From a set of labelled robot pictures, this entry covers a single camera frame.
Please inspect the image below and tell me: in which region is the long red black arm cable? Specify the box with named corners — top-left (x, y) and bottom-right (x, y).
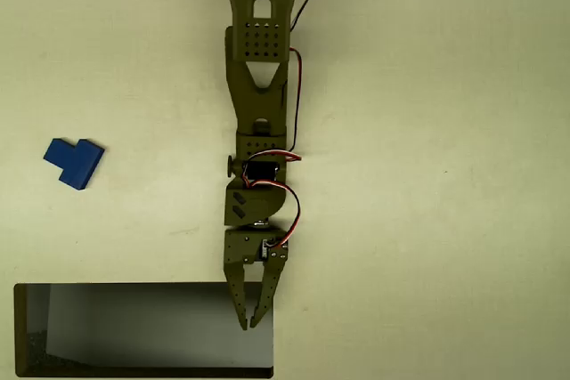
top-left (242, 0), bottom-right (330, 168)

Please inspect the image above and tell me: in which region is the blue T-shaped block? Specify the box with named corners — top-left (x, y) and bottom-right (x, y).
top-left (43, 137), bottom-right (107, 192)

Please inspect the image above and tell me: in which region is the white red black servo cable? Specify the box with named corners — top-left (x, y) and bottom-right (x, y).
top-left (246, 179), bottom-right (303, 251)

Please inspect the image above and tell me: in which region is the dark rectangular bin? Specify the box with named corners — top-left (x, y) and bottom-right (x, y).
top-left (12, 281), bottom-right (275, 380)

